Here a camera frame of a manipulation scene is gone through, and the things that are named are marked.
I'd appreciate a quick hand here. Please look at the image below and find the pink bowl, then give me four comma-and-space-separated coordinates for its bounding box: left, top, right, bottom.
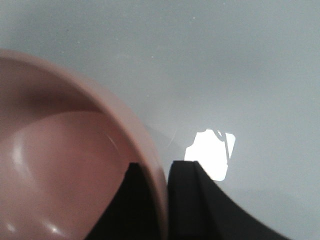
0, 49, 168, 240

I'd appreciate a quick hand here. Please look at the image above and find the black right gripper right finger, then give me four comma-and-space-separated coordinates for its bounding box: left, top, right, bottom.
168, 160, 285, 240

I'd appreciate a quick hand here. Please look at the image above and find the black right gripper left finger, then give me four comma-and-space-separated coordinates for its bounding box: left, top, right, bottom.
86, 163, 166, 240

